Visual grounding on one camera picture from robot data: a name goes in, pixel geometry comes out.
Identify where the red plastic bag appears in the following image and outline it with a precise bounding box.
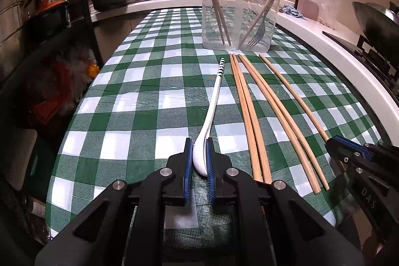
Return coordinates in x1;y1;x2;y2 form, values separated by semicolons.
28;48;100;129

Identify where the clear plastic bottle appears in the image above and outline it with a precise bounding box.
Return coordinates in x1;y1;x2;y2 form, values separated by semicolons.
319;0;342;28

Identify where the green checkered tablecloth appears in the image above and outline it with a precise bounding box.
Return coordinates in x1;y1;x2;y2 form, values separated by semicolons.
45;6;385;242

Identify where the black pan support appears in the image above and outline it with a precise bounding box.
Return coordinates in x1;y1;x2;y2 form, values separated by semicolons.
357;34;399;89

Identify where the large steel pot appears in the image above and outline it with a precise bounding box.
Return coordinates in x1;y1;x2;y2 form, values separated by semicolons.
0;0;35;67

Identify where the dark steel wok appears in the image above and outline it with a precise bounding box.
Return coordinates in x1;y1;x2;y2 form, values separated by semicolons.
352;1;399;51

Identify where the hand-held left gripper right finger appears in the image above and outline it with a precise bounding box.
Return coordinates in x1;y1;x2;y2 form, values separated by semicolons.
204;138;365;266

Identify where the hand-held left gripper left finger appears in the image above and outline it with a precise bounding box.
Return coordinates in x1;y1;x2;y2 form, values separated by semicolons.
34;138;194;266

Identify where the black pot orange lid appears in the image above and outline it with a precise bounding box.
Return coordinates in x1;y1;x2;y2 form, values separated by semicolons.
33;0;71;36

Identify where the white plastic container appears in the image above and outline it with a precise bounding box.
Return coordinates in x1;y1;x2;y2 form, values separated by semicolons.
8;128;38;192

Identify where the plastic oil jug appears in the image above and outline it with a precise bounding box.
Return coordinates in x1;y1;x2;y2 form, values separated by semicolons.
295;0;321;22

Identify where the black metal shelf rack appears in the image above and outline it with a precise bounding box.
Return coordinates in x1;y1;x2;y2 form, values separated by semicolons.
0;0;105;117

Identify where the white spoon striped handle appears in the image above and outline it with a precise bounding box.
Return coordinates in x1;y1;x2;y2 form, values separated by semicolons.
192;58;225;177

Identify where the steel wok lid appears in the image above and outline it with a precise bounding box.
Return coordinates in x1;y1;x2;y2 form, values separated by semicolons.
385;2;399;20

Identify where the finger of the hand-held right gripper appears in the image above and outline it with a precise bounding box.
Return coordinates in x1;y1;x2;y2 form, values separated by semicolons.
330;151;365;179
326;136;379;161

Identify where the blue dish rag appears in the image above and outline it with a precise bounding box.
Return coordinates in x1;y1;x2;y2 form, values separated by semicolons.
279;4;307;20

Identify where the black glass gas cooktop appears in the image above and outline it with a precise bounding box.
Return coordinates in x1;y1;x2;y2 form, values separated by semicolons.
322;31;399;98

